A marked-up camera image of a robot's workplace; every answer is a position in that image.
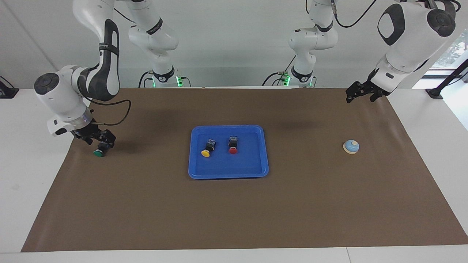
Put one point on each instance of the blue plastic tray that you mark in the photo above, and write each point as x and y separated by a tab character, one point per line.
248	164

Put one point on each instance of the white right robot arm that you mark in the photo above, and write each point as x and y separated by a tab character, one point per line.
62	98

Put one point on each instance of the brown table mat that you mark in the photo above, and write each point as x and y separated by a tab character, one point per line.
234	212

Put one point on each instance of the window with green foliage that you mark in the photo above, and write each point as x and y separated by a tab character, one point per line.
455	54

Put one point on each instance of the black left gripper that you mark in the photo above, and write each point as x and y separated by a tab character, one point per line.
373	87

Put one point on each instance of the red mushroom push button switch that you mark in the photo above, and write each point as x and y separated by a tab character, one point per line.
233	150

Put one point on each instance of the black angled stand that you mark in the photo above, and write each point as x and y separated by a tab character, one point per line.
435	93

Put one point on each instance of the black desk clamp device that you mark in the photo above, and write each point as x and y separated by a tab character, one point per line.
7	91

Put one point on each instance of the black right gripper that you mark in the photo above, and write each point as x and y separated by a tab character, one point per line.
89	130

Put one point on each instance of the green mushroom push button switch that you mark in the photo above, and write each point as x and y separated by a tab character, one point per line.
98	153

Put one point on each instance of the yellow mushroom push button switch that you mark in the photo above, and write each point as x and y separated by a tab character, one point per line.
206	153

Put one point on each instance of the light blue call bell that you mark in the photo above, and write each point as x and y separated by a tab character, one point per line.
351	147

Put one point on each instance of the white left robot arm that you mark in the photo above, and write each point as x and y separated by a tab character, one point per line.
406	47

